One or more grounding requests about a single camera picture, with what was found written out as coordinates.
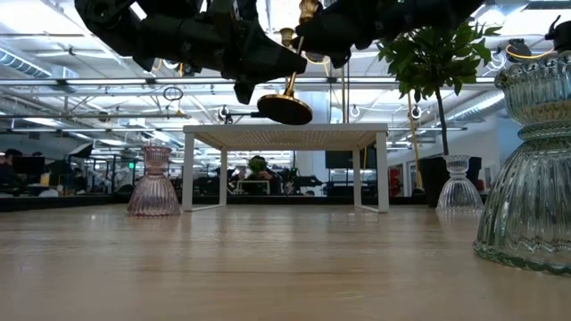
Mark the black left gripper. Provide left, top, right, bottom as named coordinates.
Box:
left=195, top=0, right=309, bottom=106

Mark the black aluminium rig frame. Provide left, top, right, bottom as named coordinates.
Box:
left=0, top=193, right=487, bottom=213

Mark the black monitor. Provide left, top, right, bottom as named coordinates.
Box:
left=324, top=150, right=378, bottom=170

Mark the white perforated metal shelf rack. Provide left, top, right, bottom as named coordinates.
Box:
left=181, top=123, right=390, bottom=214

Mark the person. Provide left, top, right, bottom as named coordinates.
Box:
left=231, top=154, right=285, bottom=196
left=0, top=148, right=28, bottom=197

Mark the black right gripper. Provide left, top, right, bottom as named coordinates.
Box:
left=294, top=0, right=405, bottom=70

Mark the black ceiling cable reel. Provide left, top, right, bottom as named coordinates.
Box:
left=506, top=38, right=534, bottom=63

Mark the pink ribbed glass candle holder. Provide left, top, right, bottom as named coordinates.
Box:
left=125, top=145, right=182, bottom=218

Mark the green ribbed glass candle holder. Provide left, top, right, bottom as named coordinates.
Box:
left=472, top=49, right=571, bottom=276

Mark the tall gold candlestick holder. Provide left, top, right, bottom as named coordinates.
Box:
left=278, top=27, right=297, bottom=93
left=256, top=0, right=321, bottom=127

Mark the green potted plant black pot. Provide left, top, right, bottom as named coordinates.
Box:
left=377, top=20, right=504, bottom=210

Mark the clear ribbed glass candle holder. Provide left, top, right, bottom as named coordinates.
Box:
left=435, top=154, right=485, bottom=214

